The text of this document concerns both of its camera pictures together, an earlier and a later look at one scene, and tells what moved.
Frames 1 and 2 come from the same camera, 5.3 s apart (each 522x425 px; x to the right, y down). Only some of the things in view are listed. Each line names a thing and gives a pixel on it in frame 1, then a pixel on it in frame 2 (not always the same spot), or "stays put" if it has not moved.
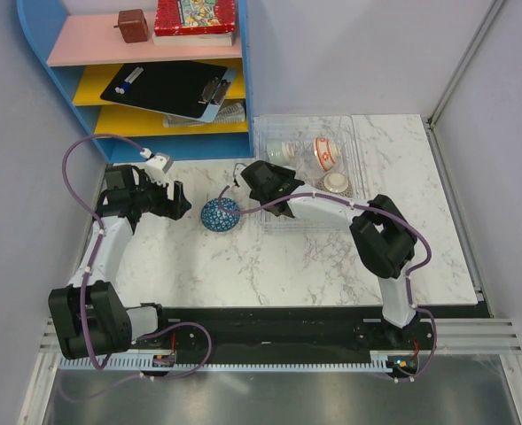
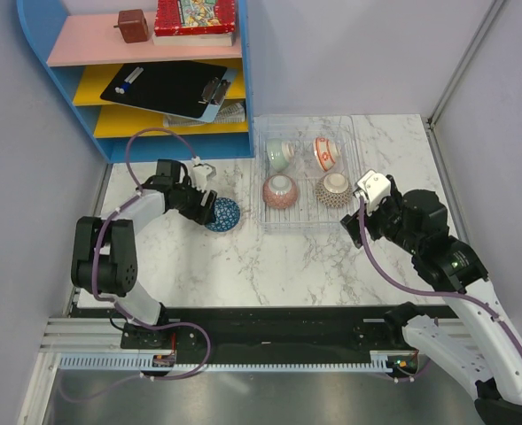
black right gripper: (283, 174) -> (393, 200)
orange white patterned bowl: (327, 151) stays put
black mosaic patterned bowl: (338, 183) stays put
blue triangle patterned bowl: (215, 219) stays put
